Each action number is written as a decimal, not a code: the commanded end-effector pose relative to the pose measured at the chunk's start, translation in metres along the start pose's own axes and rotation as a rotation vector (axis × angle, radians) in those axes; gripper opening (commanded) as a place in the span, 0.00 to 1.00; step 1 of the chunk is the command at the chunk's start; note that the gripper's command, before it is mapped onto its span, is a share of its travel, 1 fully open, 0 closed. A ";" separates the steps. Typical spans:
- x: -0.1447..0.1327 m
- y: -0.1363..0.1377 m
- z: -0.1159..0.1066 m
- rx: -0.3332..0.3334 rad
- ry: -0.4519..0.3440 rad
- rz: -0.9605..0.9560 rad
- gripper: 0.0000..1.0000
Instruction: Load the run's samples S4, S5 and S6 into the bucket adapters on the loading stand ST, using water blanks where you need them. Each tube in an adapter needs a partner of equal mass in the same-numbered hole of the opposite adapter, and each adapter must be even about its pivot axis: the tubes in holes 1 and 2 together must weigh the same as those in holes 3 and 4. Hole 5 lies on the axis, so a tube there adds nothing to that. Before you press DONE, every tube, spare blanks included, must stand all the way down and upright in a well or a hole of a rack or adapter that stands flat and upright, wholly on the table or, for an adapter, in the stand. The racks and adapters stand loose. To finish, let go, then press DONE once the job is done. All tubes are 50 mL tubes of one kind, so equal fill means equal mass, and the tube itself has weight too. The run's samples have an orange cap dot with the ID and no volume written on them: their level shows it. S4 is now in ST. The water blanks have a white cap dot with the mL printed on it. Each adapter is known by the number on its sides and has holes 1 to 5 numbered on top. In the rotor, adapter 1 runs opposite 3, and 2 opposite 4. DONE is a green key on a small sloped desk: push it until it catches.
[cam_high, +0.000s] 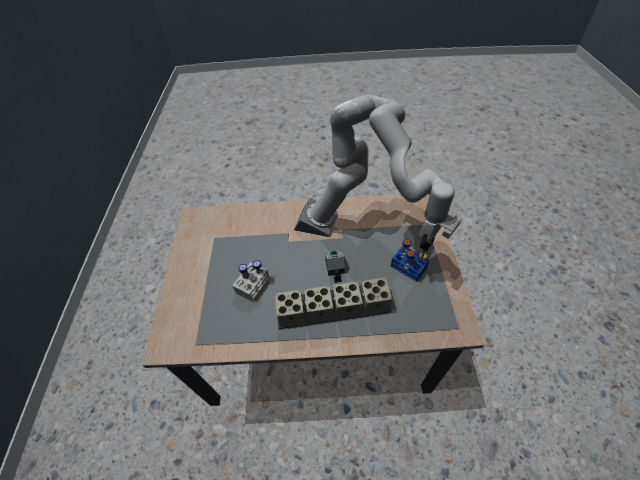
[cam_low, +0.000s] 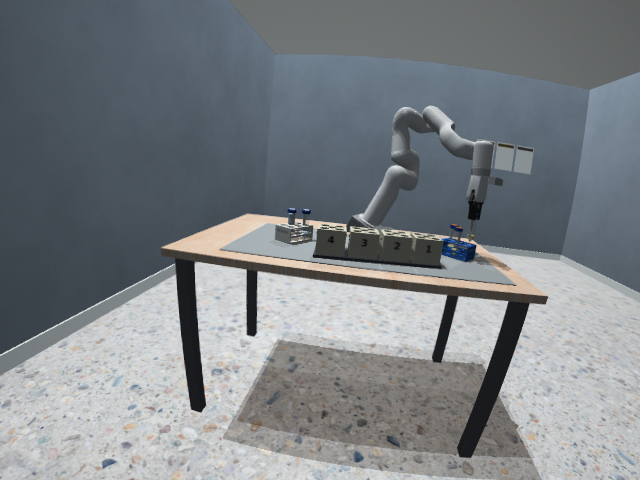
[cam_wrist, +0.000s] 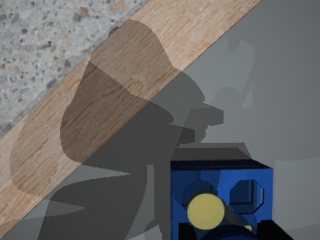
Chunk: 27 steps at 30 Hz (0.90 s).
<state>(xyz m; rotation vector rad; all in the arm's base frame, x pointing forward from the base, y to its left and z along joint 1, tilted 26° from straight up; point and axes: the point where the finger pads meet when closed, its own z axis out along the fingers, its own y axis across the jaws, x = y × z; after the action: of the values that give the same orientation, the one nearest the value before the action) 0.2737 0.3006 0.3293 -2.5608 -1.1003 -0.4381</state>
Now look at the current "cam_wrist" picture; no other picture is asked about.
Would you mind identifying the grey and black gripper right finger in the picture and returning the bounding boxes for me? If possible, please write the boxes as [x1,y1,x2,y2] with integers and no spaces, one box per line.
[257,220,294,240]

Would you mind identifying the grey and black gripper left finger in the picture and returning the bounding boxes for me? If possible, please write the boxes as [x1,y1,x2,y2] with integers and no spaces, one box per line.
[179,223,197,240]

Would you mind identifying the blue tube rack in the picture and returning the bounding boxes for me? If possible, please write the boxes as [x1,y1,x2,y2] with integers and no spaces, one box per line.
[170,159,273,240]

